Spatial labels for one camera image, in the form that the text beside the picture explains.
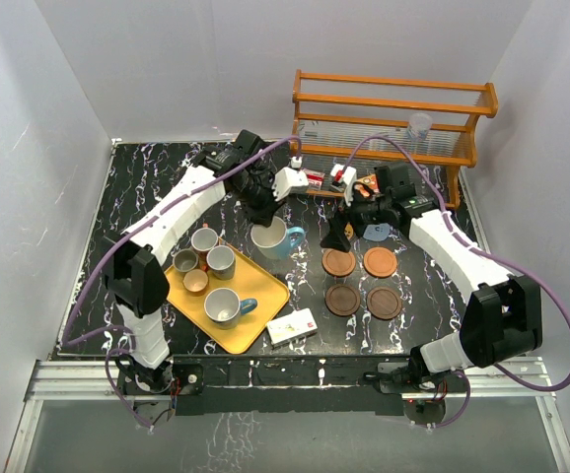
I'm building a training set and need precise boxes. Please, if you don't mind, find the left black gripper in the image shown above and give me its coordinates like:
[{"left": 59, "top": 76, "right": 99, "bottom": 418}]
[{"left": 232, "top": 174, "right": 288, "bottom": 228}]

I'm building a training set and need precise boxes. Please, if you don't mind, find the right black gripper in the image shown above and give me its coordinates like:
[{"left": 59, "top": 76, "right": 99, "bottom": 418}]
[{"left": 320, "top": 180, "right": 391, "bottom": 252}]

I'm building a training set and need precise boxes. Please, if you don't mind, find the light wooden coaster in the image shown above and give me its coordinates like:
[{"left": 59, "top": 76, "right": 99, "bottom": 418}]
[
  {"left": 363, "top": 247, "right": 398, "bottom": 279},
  {"left": 321, "top": 249, "right": 356, "bottom": 278}
]

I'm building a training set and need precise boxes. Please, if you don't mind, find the blue mug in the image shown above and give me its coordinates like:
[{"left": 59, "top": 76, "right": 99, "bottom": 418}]
[{"left": 250, "top": 217, "right": 306, "bottom": 260}]

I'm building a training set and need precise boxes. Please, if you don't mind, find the blue silicone coaster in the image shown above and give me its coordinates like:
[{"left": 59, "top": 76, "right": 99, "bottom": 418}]
[{"left": 363, "top": 223, "right": 392, "bottom": 242}]

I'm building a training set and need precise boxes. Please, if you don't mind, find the dark wooden coaster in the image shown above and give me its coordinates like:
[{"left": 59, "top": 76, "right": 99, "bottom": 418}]
[
  {"left": 324, "top": 284, "right": 361, "bottom": 316},
  {"left": 367, "top": 287, "right": 402, "bottom": 320}
]

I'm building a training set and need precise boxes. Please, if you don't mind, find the brown white cup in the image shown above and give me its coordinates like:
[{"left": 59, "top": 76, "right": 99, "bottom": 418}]
[{"left": 190, "top": 227, "right": 219, "bottom": 257}]

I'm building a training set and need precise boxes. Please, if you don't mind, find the yellow tray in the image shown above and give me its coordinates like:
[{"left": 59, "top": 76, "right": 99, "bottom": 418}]
[{"left": 165, "top": 245, "right": 290, "bottom": 355}]

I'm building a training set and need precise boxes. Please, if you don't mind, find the white yellow box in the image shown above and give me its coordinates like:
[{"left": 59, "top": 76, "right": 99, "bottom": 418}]
[{"left": 266, "top": 308, "right": 318, "bottom": 348}]

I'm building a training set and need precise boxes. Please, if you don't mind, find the grey cup white inside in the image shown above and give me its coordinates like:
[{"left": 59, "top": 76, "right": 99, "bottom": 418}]
[{"left": 204, "top": 288, "right": 258, "bottom": 329}]

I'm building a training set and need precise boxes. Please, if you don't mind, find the orange silicone coaster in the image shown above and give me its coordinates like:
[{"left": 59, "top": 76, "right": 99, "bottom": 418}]
[{"left": 344, "top": 224, "right": 354, "bottom": 240}]

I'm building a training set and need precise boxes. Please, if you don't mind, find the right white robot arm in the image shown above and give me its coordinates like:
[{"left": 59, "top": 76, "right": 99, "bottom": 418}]
[{"left": 321, "top": 164, "right": 542, "bottom": 391}]

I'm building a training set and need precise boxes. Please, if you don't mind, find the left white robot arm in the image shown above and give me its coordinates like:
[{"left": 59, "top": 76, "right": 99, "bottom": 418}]
[{"left": 102, "top": 130, "right": 284, "bottom": 393}]

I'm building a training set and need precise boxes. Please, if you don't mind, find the grey green cup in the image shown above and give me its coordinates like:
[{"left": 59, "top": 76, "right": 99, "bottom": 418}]
[{"left": 173, "top": 248, "right": 199, "bottom": 275}]

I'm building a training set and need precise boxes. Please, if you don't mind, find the small orange cup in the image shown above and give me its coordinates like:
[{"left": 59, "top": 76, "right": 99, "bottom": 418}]
[{"left": 182, "top": 268, "right": 209, "bottom": 295}]

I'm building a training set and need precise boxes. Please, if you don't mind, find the clear plastic cup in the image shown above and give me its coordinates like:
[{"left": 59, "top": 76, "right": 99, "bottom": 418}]
[{"left": 406, "top": 112, "right": 433, "bottom": 142}]

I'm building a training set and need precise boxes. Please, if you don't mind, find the red white box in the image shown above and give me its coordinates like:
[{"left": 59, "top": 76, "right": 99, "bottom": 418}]
[{"left": 303, "top": 169, "right": 325, "bottom": 191}]

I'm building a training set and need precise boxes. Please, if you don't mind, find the orange snack packet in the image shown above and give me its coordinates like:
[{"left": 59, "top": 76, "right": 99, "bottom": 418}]
[{"left": 355, "top": 174, "right": 379, "bottom": 196}]

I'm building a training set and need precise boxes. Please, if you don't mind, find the orange wooden shelf rack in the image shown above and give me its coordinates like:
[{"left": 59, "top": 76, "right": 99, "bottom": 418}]
[{"left": 290, "top": 71, "right": 499, "bottom": 209}]

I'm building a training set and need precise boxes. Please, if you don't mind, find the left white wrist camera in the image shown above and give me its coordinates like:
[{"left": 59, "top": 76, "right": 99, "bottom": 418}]
[{"left": 272, "top": 156, "right": 309, "bottom": 202}]

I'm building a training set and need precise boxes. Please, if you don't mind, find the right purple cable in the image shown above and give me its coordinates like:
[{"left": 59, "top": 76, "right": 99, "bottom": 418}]
[{"left": 343, "top": 135, "right": 570, "bottom": 429}]

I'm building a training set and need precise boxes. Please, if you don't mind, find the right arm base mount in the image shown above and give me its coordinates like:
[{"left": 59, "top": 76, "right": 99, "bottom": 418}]
[{"left": 363, "top": 342, "right": 463, "bottom": 425}]

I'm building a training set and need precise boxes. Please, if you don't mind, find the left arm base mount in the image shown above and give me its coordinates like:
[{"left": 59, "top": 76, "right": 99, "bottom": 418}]
[{"left": 105, "top": 349, "right": 204, "bottom": 435}]

